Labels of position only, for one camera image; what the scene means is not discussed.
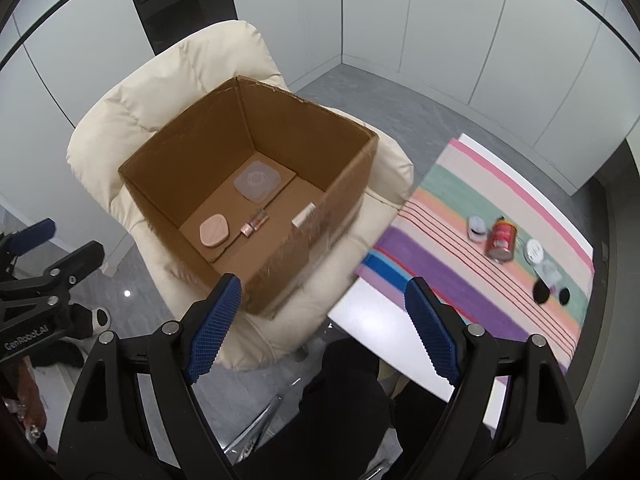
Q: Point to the brown cardboard box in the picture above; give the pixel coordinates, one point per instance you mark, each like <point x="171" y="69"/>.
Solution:
<point x="184" y="174"/>

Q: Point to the small black round puff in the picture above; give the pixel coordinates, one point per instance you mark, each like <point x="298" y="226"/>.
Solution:
<point x="564" y="296"/>

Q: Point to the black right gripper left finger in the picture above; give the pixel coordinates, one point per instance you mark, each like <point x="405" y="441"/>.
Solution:
<point x="207" y="324"/>

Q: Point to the small rose gold bottle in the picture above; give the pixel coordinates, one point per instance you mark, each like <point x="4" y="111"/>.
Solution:
<point x="259" y="218"/>

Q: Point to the white round compact case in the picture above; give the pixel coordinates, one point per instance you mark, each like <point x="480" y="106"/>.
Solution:
<point x="533" y="252"/>

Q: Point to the red metal can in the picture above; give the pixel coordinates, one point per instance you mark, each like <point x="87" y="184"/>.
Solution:
<point x="501" y="241"/>

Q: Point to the clear oval plastic case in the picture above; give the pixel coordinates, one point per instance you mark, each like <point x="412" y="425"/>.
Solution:
<point x="477" y="229"/>

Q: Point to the chrome chair leg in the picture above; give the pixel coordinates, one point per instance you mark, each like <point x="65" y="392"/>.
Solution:
<point x="246" y="442"/>

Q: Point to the white table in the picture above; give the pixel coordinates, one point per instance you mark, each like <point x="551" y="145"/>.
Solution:
<point x="386" y="329"/>

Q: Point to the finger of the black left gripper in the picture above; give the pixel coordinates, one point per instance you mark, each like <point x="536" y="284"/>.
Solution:
<point x="19" y="243"/>
<point x="72" y="269"/>

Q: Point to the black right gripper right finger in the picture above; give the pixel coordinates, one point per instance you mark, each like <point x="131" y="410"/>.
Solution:
<point x="439" y="328"/>

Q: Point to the striped colourful blanket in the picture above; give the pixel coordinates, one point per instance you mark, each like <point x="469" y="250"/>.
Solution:
<point x="428" y="238"/>

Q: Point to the clear frosted plastic cup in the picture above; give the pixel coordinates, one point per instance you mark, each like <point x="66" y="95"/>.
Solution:
<point x="548" y="273"/>

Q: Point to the cream padded armchair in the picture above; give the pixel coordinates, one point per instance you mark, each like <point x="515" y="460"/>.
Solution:
<point x="150" y="98"/>

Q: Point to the frosted square plastic lid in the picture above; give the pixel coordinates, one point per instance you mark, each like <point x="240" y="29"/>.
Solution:
<point x="257" y="181"/>

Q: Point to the black trouser leg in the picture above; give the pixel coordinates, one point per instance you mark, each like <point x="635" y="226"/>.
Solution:
<point x="342" y="418"/>

